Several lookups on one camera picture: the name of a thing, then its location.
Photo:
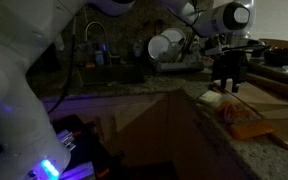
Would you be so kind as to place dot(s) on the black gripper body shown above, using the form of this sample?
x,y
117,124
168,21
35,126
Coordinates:
x,y
231,65

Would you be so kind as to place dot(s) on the pale yellow sponge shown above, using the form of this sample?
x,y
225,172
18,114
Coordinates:
x,y
209,96

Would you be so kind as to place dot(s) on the orange snack pack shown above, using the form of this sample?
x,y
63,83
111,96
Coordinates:
x,y
247,125

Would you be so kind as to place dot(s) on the curved metal water faucet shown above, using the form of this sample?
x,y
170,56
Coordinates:
x,y
87,43

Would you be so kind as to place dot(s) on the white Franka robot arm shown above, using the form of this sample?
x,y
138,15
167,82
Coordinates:
x,y
14,100

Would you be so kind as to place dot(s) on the orange dish sponge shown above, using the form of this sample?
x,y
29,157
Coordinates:
x,y
90,64

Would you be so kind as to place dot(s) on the black knife block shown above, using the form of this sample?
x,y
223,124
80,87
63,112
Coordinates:
x,y
214,68

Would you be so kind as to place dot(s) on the light wooden cutting board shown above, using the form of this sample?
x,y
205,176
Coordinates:
x,y
260,100

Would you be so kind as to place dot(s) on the wooden rolling pin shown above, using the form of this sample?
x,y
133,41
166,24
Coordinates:
x,y
277,87

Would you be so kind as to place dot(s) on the cutlery caddy with utensils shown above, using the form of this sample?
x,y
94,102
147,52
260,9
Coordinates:
x,y
189,50

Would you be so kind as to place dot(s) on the grey dish rack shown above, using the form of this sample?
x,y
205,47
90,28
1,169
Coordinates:
x,y
177,65

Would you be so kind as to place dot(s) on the black bowl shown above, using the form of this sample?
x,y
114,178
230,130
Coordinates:
x,y
282,56

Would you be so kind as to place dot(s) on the wooden bowl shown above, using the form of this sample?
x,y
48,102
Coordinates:
x,y
280,42

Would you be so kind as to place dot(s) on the clear plastic container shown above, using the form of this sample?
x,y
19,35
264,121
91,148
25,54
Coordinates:
x,y
173,53

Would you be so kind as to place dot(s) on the white dinner plate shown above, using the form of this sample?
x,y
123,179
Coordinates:
x,y
174,35
159,46

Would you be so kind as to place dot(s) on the plain-sided base cabinet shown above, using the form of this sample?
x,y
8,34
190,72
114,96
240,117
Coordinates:
x,y
170,133

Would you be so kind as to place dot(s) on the dark wooden spoon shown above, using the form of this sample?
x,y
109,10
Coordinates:
x,y
159,26

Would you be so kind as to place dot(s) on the small soap dispenser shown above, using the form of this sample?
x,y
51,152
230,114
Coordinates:
x,y
138,48

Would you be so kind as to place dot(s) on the steel sink basin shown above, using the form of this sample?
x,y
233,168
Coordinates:
x,y
117,75

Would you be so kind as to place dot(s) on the blue white soap bottle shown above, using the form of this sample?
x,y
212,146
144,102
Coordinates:
x,y
99,57

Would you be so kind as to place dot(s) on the base cabinet with panel doors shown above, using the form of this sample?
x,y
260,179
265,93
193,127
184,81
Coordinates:
x,y
84,110

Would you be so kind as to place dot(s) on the black robot stand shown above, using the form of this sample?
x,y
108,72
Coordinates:
x,y
84,143

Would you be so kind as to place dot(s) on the white wall outlet plate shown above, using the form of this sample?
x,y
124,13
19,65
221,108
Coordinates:
x,y
60,42

